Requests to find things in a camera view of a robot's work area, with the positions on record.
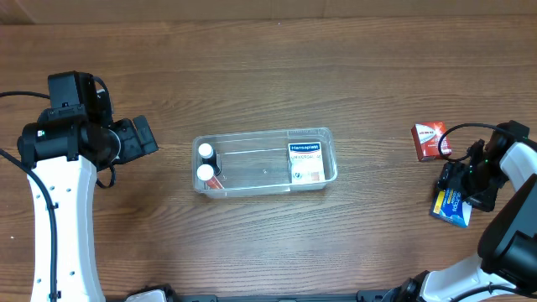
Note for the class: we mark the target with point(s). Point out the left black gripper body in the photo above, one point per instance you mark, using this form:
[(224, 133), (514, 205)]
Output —
[(137, 137)]

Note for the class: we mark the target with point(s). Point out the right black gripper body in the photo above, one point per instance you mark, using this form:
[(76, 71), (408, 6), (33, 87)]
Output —
[(457, 178)]

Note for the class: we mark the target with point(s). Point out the blue yellow box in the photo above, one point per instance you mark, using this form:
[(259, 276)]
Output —
[(448, 206)]

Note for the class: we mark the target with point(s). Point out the black bottle white cap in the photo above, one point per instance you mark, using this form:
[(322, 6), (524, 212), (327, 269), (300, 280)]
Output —
[(209, 156)]

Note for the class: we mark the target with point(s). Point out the orange bottle white cap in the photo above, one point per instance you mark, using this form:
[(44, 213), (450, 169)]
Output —
[(206, 174)]

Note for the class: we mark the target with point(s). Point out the white plaster box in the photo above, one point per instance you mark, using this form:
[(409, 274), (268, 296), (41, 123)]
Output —
[(306, 163)]

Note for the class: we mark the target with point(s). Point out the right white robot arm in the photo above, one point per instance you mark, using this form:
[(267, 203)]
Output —
[(505, 262)]

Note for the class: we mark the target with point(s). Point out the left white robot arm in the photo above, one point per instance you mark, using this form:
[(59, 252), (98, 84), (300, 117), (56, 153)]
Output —
[(61, 158)]

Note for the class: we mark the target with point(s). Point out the clear plastic container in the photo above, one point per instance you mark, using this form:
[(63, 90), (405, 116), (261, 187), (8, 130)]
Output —
[(257, 163)]

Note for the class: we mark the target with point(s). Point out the red small box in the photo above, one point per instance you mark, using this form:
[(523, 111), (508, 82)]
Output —
[(426, 138)]

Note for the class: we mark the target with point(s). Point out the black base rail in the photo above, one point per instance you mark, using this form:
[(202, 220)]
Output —
[(164, 292)]

